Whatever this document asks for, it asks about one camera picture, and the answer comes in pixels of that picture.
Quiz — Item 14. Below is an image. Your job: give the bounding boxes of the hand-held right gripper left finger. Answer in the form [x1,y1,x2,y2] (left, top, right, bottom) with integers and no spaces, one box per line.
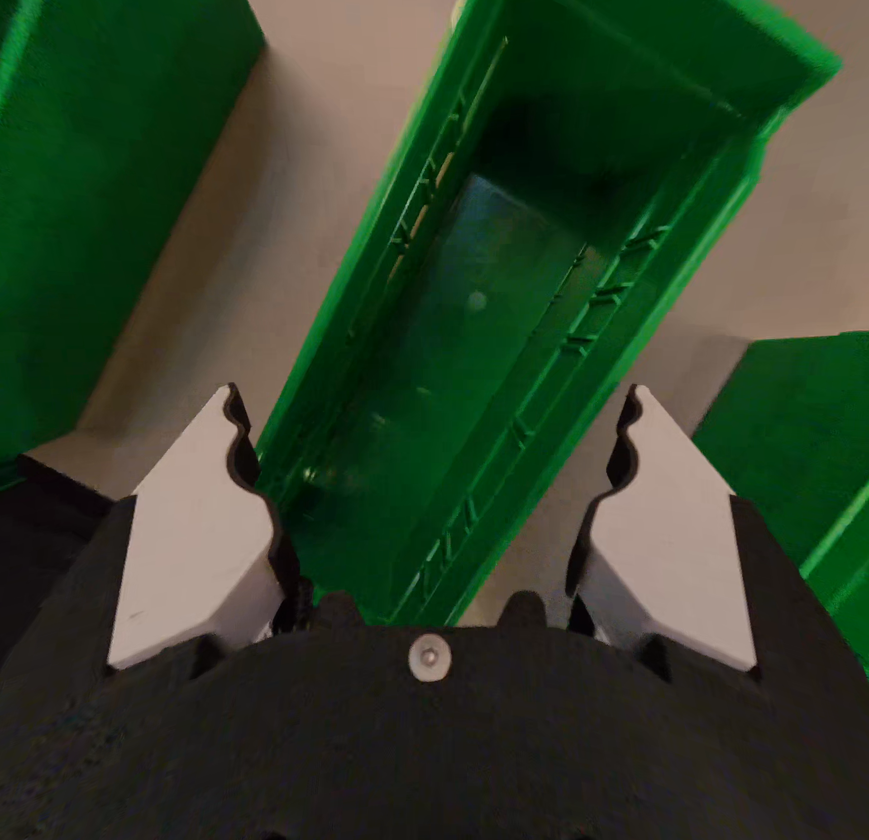
[106,381,315,671]

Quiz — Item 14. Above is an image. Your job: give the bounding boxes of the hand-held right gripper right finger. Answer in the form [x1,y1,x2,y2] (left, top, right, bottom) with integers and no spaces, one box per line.
[565,384,760,673]

